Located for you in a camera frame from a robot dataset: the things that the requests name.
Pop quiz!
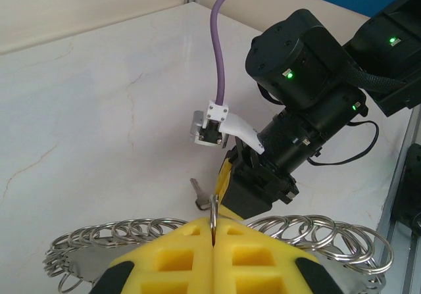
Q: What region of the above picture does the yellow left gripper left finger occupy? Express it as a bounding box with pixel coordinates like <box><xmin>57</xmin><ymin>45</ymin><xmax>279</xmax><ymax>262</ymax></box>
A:
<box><xmin>88</xmin><ymin>216</ymin><xmax>215</xmax><ymax>294</ymax></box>

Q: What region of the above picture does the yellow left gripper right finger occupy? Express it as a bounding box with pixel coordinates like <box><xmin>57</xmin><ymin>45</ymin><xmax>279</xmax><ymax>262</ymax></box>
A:
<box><xmin>212</xmin><ymin>214</ymin><xmax>343</xmax><ymax>294</ymax></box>

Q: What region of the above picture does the silver key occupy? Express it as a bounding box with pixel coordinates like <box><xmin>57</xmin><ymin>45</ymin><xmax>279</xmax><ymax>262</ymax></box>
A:
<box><xmin>189</xmin><ymin>178</ymin><xmax>213</xmax><ymax>212</ymax></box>

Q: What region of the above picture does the single steel key ring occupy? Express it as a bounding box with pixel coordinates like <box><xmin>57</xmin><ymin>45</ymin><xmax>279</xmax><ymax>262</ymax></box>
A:
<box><xmin>209</xmin><ymin>193</ymin><xmax>220</xmax><ymax>245</ymax></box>

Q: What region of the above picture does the metal strip with key rings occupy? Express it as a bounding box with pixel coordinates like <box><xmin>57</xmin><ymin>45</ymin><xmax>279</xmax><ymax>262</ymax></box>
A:
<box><xmin>42</xmin><ymin>214</ymin><xmax>395</xmax><ymax>294</ymax></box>

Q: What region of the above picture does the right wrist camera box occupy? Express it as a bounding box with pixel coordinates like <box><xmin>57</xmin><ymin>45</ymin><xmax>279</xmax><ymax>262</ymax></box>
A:
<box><xmin>189</xmin><ymin>99</ymin><xmax>267</xmax><ymax>154</ymax></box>

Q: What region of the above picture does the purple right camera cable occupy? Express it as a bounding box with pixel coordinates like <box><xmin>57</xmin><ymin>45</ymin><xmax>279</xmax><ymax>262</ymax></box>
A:
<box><xmin>210</xmin><ymin>0</ymin><xmax>421</xmax><ymax>105</ymax></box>

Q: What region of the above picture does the black braided cable sleeve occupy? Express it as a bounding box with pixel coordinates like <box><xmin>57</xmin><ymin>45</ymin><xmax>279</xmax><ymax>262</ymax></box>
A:
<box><xmin>341</xmin><ymin>62</ymin><xmax>407</xmax><ymax>94</ymax></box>

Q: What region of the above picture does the thin black cable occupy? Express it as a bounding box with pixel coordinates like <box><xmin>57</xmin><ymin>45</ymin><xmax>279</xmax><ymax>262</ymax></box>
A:
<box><xmin>309</xmin><ymin>119</ymin><xmax>380</xmax><ymax>166</ymax></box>

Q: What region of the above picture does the aluminium arm base rail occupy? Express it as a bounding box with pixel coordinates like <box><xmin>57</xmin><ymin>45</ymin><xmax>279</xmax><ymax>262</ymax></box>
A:
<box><xmin>378</xmin><ymin>109</ymin><xmax>421</xmax><ymax>242</ymax></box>

